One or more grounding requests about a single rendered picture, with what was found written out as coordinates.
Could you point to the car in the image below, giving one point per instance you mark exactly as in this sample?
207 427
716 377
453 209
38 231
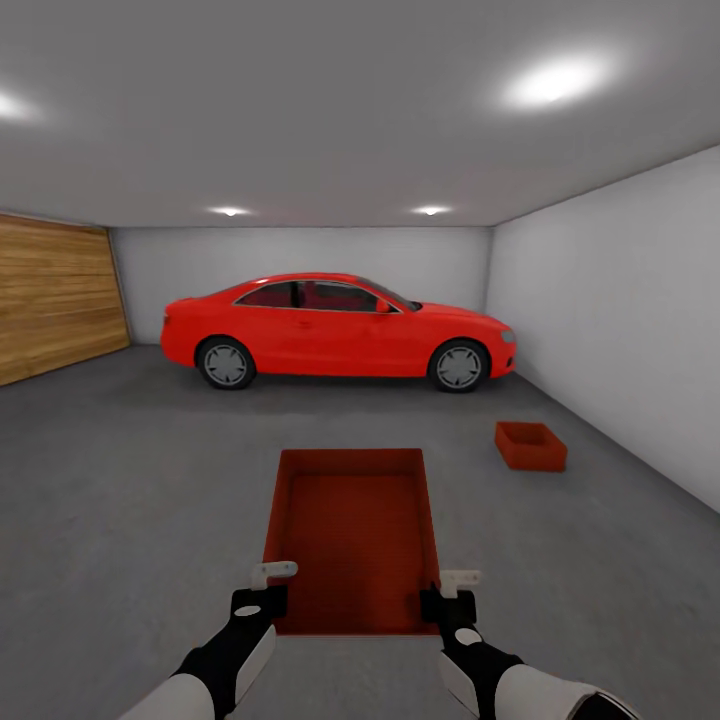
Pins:
333 324

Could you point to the storage box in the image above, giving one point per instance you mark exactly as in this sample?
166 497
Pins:
530 446
358 524

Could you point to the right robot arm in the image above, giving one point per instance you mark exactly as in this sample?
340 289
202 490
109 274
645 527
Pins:
494 685

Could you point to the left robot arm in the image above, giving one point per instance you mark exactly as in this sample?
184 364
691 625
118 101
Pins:
213 679

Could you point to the garage door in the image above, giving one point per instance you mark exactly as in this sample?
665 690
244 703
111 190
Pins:
59 297

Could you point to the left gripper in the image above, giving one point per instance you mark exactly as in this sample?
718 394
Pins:
276 599

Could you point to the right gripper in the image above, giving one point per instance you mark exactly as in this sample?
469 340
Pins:
434 607

